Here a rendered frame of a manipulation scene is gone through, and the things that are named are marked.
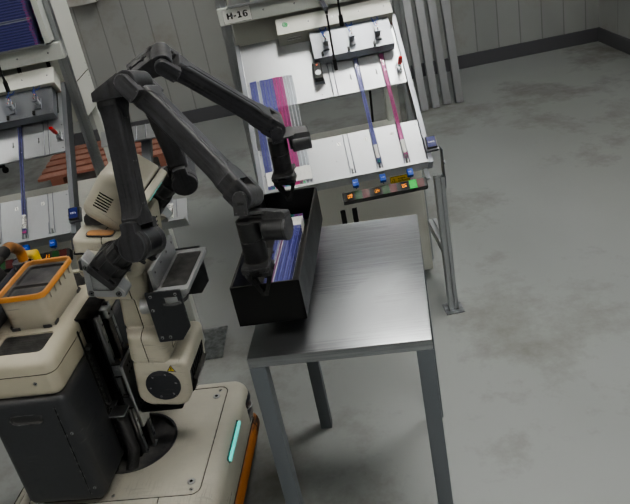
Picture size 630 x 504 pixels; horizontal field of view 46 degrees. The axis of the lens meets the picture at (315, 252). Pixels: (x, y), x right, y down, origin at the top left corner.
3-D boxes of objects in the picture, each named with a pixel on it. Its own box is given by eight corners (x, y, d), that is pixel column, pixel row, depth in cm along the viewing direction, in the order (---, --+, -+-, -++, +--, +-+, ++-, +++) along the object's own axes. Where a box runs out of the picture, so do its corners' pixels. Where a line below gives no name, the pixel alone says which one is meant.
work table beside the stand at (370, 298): (306, 581, 217) (246, 359, 181) (322, 421, 279) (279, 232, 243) (462, 572, 211) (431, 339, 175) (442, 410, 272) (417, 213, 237)
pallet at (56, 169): (190, 133, 652) (187, 121, 647) (183, 163, 580) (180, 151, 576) (60, 159, 652) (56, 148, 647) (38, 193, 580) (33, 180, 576)
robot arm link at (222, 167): (134, 86, 181) (108, 86, 171) (147, 68, 179) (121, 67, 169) (257, 210, 177) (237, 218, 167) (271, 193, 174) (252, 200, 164)
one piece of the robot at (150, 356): (99, 432, 217) (57, 245, 189) (136, 355, 251) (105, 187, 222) (187, 433, 215) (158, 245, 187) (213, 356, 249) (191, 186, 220)
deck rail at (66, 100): (82, 238, 303) (76, 232, 297) (77, 239, 303) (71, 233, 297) (70, 89, 327) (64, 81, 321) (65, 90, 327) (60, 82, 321)
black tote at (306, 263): (269, 226, 235) (261, 194, 230) (322, 219, 233) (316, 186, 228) (239, 327, 185) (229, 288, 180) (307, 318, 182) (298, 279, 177)
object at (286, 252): (283, 225, 231) (280, 215, 230) (305, 222, 230) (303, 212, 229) (260, 313, 186) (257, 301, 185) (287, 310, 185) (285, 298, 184)
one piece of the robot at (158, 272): (145, 345, 208) (122, 279, 198) (169, 294, 232) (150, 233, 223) (200, 339, 206) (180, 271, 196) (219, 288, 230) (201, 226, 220)
